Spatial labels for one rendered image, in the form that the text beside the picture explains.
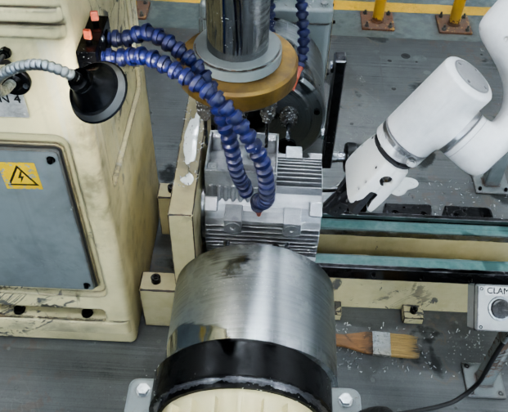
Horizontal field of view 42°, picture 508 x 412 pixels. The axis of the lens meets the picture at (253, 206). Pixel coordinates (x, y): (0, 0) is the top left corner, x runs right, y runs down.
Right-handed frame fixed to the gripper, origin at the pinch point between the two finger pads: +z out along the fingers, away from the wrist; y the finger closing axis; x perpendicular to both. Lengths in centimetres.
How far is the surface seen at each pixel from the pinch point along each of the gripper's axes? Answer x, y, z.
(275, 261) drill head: 12.5, -18.4, -1.3
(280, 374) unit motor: 22, -47, -19
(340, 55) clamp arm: 8.3, 19.6, -13.9
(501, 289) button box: -21.5, -15.8, -11.9
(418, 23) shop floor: -110, 234, 62
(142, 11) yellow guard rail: 17, 232, 134
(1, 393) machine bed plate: 36, -23, 54
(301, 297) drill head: 8.4, -23.3, -1.8
